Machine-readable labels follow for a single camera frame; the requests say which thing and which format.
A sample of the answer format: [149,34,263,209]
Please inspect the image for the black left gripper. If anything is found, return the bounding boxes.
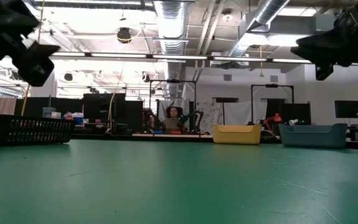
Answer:
[0,0,61,88]

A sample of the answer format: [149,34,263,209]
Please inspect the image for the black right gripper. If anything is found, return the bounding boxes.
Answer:
[290,0,358,82]

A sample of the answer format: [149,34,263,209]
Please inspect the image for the clear storage bin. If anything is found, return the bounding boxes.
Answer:
[42,107,57,118]

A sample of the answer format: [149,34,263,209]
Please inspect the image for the black monitor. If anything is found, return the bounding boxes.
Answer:
[278,103,312,126]
[334,100,358,119]

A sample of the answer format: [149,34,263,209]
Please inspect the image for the black mesh basket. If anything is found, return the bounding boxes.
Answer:
[0,114,76,146]

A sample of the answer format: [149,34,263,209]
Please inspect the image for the blue-grey plastic tub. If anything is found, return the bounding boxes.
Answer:
[278,123,348,149]

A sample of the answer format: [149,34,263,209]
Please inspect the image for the black round ceiling fixture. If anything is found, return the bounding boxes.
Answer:
[116,27,132,44]

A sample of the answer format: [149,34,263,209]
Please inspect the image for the plain white hanging cloth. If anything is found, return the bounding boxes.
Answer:
[223,100,269,125]

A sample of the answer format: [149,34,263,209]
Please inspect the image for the yellow plastic tub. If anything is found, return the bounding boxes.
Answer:
[212,124,263,145]

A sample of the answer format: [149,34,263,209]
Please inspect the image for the patterned white hanging cloth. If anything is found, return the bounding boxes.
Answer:
[196,101,225,134]

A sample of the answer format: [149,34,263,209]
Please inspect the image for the distant wooden table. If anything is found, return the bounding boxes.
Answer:
[131,133,213,139]

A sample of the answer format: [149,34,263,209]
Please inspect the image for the grey hanging cloth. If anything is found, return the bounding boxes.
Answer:
[157,99,191,125]

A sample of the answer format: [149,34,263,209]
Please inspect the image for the person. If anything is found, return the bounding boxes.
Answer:
[162,106,185,134]

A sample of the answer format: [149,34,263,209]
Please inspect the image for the green table mat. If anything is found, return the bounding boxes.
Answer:
[0,138,358,224]

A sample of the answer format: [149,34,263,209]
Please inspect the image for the black rig frame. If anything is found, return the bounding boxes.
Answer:
[149,80,198,135]
[250,83,295,125]

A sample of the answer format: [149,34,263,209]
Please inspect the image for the narrow silver ventilation duct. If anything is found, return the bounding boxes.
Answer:
[227,0,291,60]

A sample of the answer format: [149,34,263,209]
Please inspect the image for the black partition wall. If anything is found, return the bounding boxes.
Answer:
[14,93,144,135]

